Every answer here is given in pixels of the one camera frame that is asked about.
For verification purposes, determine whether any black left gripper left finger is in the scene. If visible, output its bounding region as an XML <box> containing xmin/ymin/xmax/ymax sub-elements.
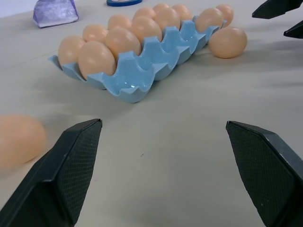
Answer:
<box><xmin>0</xmin><ymin>118</ymin><xmax>103</xmax><ymax>227</ymax></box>

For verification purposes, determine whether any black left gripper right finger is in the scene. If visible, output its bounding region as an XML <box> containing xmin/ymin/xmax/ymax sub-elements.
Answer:
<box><xmin>225</xmin><ymin>121</ymin><xmax>303</xmax><ymax>227</ymax></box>

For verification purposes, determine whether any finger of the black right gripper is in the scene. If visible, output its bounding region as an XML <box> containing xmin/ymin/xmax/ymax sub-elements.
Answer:
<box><xmin>283</xmin><ymin>20</ymin><xmax>303</xmax><ymax>40</ymax></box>
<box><xmin>251</xmin><ymin>0</ymin><xmax>303</xmax><ymax>19</ymax></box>

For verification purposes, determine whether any light blue egg tray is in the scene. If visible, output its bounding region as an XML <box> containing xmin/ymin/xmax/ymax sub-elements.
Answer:
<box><xmin>48</xmin><ymin>15</ymin><xmax>228</xmax><ymax>104</ymax></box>

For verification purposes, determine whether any beige egg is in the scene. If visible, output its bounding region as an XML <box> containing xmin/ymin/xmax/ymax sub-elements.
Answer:
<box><xmin>215</xmin><ymin>4</ymin><xmax>234</xmax><ymax>27</ymax></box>
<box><xmin>208</xmin><ymin>26</ymin><xmax>248</xmax><ymax>59</ymax></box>
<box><xmin>152</xmin><ymin>2</ymin><xmax>170</xmax><ymax>14</ymax></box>
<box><xmin>77</xmin><ymin>40</ymin><xmax>117</xmax><ymax>80</ymax></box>
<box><xmin>58</xmin><ymin>35</ymin><xmax>86</xmax><ymax>67</ymax></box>
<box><xmin>105</xmin><ymin>26</ymin><xmax>142</xmax><ymax>60</ymax></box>
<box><xmin>0</xmin><ymin>114</ymin><xmax>47</xmax><ymax>169</ymax></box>
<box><xmin>196</xmin><ymin>8</ymin><xmax>225</xmax><ymax>34</ymax></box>
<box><xmin>132</xmin><ymin>7</ymin><xmax>157</xmax><ymax>21</ymax></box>
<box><xmin>171</xmin><ymin>4</ymin><xmax>193</xmax><ymax>21</ymax></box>
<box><xmin>107</xmin><ymin>14</ymin><xmax>133</xmax><ymax>30</ymax></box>
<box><xmin>82</xmin><ymin>24</ymin><xmax>109</xmax><ymax>44</ymax></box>
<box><xmin>155</xmin><ymin>7</ymin><xmax>181</xmax><ymax>32</ymax></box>
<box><xmin>131</xmin><ymin>16</ymin><xmax>163</xmax><ymax>44</ymax></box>

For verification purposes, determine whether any purple plastic bag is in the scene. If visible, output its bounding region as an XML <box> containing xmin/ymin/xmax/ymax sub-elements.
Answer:
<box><xmin>33</xmin><ymin>0</ymin><xmax>80</xmax><ymax>29</ymax></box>

